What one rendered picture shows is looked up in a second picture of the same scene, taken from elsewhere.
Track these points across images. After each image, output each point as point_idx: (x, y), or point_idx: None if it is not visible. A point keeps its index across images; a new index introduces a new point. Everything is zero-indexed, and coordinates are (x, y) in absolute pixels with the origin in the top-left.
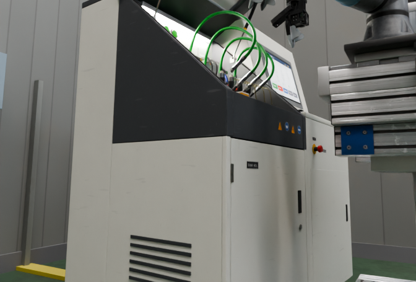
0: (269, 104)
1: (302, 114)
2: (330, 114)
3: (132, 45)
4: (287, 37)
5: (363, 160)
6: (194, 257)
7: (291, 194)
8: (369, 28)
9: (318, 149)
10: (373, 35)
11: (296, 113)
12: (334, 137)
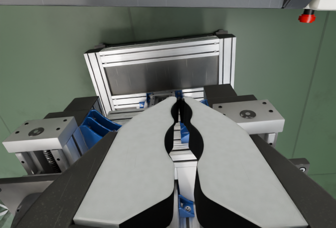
0: (88, 5)
1: (309, 0)
2: (43, 118)
3: None
4: (130, 119)
5: (203, 94)
6: None
7: None
8: (12, 226)
9: (299, 16)
10: (15, 215)
11: None
12: (67, 105)
